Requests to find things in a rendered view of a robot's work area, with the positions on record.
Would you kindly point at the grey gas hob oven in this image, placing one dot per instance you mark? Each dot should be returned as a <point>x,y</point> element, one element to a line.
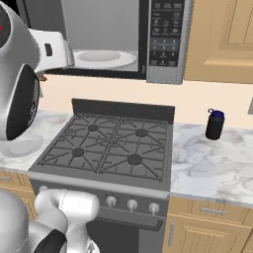
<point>112,145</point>

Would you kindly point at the silver hob knob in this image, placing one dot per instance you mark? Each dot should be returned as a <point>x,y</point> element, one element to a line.
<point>153,208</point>
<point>42,188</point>
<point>111,200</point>
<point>132,204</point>

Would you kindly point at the light wood base cupboard door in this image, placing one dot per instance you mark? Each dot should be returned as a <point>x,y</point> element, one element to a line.
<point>204,237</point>
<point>249,245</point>
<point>28,201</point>

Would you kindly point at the brown onion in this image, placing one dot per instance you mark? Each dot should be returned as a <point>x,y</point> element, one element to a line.
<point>42,77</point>

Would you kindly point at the white microwave turntable plate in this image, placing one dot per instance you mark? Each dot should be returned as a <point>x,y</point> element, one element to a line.
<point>105,58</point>

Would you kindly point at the open grey microwave oven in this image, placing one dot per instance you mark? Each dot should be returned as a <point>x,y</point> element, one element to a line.
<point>164,39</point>

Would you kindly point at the black jar with blue lid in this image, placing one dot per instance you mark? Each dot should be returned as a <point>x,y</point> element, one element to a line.
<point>214,126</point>

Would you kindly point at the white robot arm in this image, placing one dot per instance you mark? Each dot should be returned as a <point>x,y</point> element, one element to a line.
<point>16,99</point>

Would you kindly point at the light wood drawer front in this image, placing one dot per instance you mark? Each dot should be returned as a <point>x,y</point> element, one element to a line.
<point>19,180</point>
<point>210,210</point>

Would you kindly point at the light wood wall cupboard door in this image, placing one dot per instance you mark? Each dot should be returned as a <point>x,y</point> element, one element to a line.
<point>220,39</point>

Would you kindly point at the grey wall socket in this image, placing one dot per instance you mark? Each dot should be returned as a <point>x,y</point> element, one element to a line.
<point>250,106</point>

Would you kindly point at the dark oven door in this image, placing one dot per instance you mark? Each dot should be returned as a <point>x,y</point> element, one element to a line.
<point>125,238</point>

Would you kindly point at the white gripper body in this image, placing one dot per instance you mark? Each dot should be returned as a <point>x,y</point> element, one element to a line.
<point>69,55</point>

